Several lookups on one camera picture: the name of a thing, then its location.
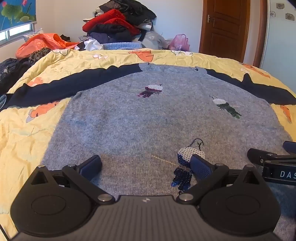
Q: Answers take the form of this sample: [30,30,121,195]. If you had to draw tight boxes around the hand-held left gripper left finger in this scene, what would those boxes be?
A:
[29,155,115,205]

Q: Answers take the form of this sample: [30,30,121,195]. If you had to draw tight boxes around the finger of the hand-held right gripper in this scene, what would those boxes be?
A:
[247,148,296,165]
[283,141,296,154]

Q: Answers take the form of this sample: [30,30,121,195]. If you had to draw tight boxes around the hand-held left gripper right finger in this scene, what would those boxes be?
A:
[176,154,266,205]

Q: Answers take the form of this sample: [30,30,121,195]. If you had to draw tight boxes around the grey sweater with navy sleeves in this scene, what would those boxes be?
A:
[5,62,296,241]

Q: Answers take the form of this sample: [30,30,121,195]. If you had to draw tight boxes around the dark patterned clothes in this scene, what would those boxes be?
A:
[0,58,30,94]

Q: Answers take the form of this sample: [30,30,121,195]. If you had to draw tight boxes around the pile of dark and red clothes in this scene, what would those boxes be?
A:
[82,0,158,43]

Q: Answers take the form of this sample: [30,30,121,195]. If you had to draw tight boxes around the yellow floral quilt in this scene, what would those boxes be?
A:
[0,47,296,241]

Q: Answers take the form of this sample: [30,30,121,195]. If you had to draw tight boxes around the white wardrobe with flower stickers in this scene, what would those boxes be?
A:
[261,0,296,79]

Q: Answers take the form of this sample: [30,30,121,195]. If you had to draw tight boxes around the white crumpled cloth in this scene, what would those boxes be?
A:
[84,39,103,51]

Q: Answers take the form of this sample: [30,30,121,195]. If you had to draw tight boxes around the leopard print cloth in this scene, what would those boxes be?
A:
[28,48,52,66]

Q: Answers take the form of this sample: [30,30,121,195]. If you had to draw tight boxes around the light blue knitted cloth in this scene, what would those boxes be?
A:
[102,42,148,50]

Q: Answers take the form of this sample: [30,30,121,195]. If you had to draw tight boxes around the pink plastic bag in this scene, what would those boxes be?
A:
[168,34,190,51]

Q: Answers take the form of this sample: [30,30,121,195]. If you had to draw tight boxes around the brown wooden door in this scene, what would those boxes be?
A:
[199,0,267,67]

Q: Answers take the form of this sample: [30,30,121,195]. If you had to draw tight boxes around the orange plastic bag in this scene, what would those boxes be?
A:
[16,34,79,58]

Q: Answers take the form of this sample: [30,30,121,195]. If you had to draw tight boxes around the clear plastic bag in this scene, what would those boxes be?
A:
[141,30,170,50]

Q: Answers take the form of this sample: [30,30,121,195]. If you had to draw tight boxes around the floral pillow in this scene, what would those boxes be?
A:
[23,28,44,42]

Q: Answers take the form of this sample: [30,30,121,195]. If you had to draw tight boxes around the window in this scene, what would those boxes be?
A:
[0,23,33,47]

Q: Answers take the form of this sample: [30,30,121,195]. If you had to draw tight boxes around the lotus print window blind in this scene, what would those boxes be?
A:
[0,0,37,32]

